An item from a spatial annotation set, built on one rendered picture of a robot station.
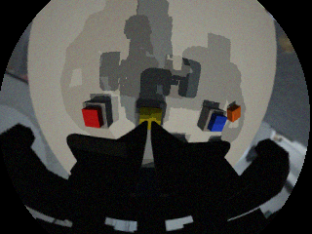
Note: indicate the red button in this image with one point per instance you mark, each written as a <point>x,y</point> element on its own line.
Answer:
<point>98,113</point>

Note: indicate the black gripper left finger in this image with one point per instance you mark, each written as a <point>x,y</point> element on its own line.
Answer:
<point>125,153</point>

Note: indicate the blue button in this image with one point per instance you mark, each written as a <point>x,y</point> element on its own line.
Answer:
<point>212,119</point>

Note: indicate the purple button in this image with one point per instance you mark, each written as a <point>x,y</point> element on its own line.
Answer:
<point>182,138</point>

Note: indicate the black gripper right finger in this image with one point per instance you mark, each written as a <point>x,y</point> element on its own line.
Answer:
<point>170,153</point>

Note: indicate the orange block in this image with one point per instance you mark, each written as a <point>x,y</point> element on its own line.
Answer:
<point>233,113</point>

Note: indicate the yellow button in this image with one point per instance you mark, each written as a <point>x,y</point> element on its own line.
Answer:
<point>150,110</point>

